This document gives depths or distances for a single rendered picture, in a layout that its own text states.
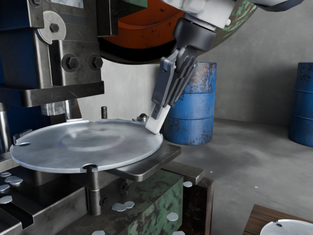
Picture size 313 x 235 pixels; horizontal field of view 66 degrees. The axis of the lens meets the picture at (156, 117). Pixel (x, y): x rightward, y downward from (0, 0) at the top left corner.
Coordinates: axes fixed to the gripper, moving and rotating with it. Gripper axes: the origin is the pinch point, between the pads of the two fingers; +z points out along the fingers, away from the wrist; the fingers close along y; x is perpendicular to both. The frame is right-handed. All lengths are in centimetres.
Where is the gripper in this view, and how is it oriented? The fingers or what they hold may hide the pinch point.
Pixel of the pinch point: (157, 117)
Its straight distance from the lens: 51.9
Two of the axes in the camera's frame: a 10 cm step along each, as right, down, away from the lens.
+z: -3.6, 8.3, 4.3
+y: 5.2, -2.1, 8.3
